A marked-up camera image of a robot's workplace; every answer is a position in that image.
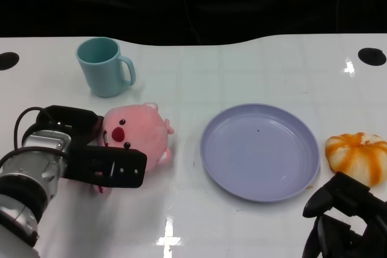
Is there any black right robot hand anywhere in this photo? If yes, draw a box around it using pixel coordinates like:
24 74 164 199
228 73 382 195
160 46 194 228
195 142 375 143
302 172 387 258

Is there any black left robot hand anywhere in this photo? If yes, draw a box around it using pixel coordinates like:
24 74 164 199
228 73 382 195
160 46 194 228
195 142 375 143
36 105 148 189

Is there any pink plush beaver doll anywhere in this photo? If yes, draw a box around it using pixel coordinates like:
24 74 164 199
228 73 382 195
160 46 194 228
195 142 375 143
95 102 175 194

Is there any lavender plastic plate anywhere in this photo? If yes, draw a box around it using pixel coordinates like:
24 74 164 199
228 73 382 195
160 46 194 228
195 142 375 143
199 103 320 204

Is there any orange white squishy bun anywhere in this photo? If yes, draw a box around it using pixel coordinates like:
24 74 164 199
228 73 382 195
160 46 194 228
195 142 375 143
325 132 387 187

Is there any teal plastic mug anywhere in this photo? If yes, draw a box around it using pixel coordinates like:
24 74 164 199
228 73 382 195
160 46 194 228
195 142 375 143
76 37 137 98

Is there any black table grommet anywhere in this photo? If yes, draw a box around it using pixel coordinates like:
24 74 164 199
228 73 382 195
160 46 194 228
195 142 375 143
357 48 387 66
0 52 20 71

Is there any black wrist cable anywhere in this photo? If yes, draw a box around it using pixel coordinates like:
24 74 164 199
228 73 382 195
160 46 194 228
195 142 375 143
0 106 72 168

